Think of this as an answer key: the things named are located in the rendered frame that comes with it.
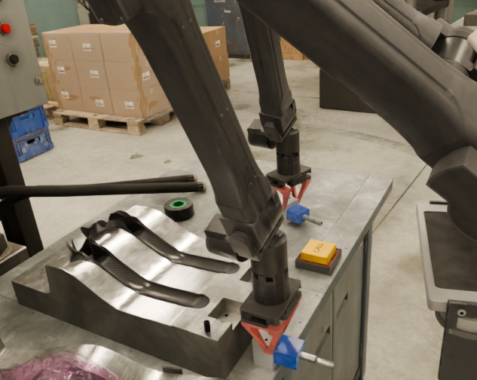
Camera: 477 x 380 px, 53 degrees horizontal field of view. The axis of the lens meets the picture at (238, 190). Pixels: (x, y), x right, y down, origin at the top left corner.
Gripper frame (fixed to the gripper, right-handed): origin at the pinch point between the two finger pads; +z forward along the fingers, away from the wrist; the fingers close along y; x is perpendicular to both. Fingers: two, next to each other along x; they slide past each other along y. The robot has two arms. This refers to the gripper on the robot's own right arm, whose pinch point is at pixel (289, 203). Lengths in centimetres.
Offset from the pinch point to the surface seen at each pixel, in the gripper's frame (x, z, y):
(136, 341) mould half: 12, 2, 53
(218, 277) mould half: 15.9, -4.6, 36.2
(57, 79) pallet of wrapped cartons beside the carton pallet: -424, 41, -107
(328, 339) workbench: 13.3, 36.3, 0.6
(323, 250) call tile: 19.3, 0.8, 10.2
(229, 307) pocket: 22.1, -2.7, 39.1
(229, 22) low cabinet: -538, 34, -440
